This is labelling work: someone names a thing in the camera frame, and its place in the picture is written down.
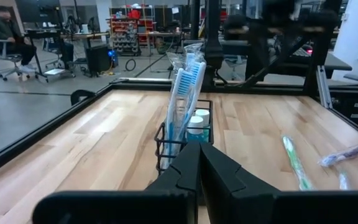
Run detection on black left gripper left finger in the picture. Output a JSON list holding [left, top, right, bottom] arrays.
[[146, 142, 203, 192]]

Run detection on grey office chair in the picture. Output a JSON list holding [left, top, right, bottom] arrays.
[[0, 39, 30, 82]]

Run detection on black computer tower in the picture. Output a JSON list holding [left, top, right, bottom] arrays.
[[85, 45, 119, 74]]

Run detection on silver aluminium profile bar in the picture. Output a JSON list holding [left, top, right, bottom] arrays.
[[315, 64, 334, 109]]

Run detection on black wire caddy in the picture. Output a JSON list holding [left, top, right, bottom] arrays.
[[154, 99, 214, 175]]

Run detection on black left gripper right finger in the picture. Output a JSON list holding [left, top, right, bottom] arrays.
[[200, 142, 279, 224]]

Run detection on green toothbrush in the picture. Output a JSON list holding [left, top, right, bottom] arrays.
[[281, 134, 315, 191], [337, 171, 352, 191]]

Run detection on seated person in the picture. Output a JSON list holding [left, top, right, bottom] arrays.
[[0, 5, 37, 74]]

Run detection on black office desk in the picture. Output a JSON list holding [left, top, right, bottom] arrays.
[[25, 29, 111, 83]]

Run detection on black frame handle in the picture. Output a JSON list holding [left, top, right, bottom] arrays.
[[70, 89, 96, 106]]

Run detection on small blue mouthwash bottle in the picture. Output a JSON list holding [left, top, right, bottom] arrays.
[[186, 115, 205, 144], [195, 108, 211, 142]]

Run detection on toothbrushes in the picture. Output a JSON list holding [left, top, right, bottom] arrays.
[[318, 139, 358, 168]]

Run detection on shelving with red bins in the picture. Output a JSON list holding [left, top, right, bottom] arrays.
[[109, 6, 155, 57]]

